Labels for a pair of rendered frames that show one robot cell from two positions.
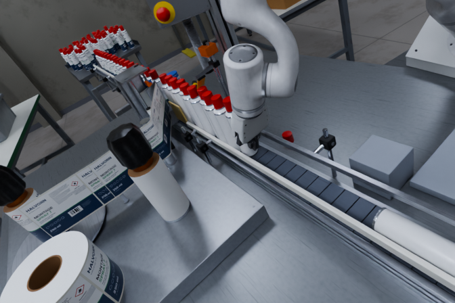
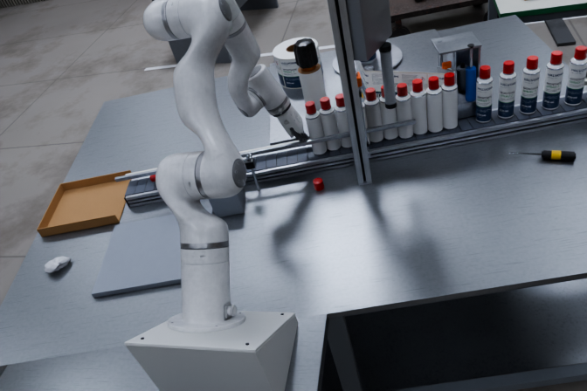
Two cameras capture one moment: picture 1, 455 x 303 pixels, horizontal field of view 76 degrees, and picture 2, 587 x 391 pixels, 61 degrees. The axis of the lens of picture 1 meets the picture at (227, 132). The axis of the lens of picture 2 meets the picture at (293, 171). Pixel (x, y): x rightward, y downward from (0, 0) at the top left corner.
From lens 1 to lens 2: 1.95 m
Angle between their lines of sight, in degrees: 89
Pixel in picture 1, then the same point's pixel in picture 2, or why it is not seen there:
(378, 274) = not seen: hidden behind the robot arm
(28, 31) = not seen: outside the picture
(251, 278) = (252, 137)
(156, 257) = (294, 99)
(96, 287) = (281, 70)
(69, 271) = (283, 55)
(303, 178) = (262, 163)
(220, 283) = (263, 126)
